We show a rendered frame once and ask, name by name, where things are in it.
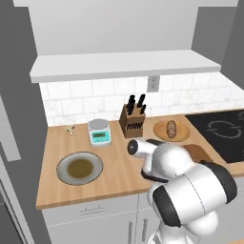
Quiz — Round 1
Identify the wooden knife block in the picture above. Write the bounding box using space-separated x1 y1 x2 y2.
118 103 147 139

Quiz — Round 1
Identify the white kitchen scale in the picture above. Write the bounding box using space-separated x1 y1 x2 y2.
87 118 112 148

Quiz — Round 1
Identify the brown bread pastry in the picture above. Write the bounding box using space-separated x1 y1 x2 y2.
166 119 178 139

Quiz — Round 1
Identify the grey plate with brown centre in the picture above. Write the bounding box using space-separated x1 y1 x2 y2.
55 151 105 187

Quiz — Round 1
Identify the white cupboard door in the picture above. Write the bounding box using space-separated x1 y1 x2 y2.
137 206 161 244
47 213 140 244

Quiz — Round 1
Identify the black hob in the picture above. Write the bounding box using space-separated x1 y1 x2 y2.
185 109 244 165

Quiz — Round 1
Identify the grey fridge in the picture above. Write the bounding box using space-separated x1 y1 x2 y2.
0 0 52 244

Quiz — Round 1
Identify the white drawer front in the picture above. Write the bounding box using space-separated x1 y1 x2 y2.
41 193 140 228

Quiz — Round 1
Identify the grey wall outlet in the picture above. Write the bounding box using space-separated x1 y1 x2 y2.
147 75 161 93

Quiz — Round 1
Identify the white wall cabinet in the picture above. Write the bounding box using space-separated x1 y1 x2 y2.
12 0 239 85

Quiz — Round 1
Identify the grey drawer handle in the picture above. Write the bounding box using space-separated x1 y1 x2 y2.
79 205 107 216

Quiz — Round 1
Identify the grey cupboard door handle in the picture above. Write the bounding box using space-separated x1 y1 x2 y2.
141 217 149 244
127 220 133 244

